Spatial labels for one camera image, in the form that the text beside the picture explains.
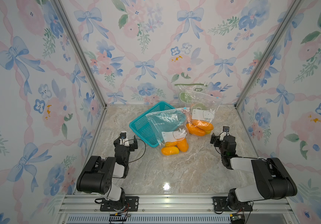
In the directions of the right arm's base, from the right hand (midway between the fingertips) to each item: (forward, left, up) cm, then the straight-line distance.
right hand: (222, 133), depth 92 cm
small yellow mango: (-11, +35, -3) cm, 37 cm away
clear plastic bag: (+11, +9, +6) cm, 15 cm away
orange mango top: (+5, +9, 0) cm, 10 cm away
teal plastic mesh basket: (-1, +47, +9) cm, 48 cm away
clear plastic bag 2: (-7, +34, +4) cm, 35 cm away
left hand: (-3, +62, +2) cm, 62 cm away
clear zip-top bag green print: (+23, +18, +12) cm, 32 cm away
